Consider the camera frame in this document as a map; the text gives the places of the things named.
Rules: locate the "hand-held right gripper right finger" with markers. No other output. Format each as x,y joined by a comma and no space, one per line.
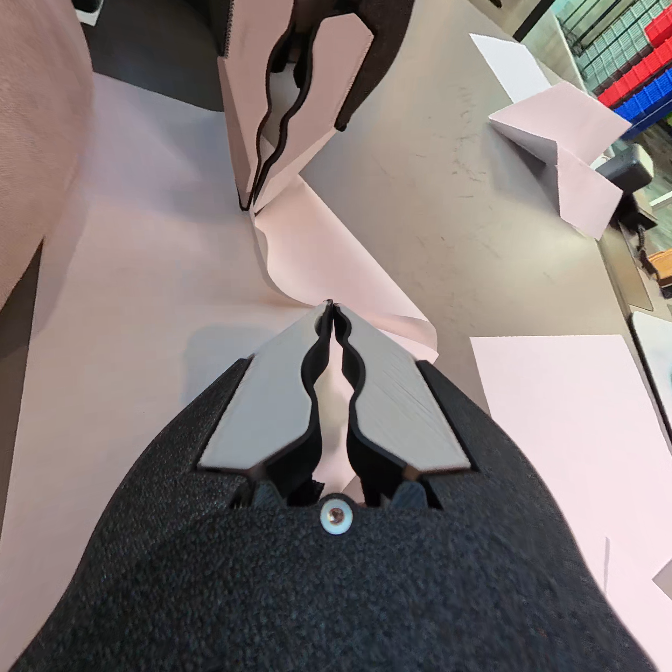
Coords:
404,414

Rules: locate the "stack of red bins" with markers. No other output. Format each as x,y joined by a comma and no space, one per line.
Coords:
635,81

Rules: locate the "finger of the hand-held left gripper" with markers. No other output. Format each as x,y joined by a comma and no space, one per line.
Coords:
244,78
336,78

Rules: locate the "stack of blue bins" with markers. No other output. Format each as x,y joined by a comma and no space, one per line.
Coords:
651,105

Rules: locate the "stack of grey bins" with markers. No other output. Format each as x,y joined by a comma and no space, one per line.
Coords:
603,47

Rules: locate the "black power adapter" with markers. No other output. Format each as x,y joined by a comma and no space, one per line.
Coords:
638,215

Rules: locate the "white paper sheet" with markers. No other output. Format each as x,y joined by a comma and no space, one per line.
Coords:
509,68
157,262
567,446
567,120

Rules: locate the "person's beige sweatshirt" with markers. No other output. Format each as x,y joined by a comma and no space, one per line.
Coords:
36,131

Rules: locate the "folded white paper sheet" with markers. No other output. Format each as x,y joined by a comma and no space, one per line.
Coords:
567,120

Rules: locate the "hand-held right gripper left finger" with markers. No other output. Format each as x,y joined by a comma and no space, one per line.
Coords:
262,409

